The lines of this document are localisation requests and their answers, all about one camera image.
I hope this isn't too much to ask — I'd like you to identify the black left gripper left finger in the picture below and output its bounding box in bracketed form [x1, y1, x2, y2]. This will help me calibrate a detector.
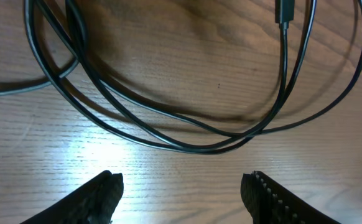
[22, 170, 124, 224]

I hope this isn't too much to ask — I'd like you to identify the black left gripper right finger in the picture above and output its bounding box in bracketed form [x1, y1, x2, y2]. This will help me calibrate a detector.
[240, 171, 338, 224]

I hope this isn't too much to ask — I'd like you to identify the thick black cable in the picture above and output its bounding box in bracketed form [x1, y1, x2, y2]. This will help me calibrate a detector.
[24, 0, 362, 156]

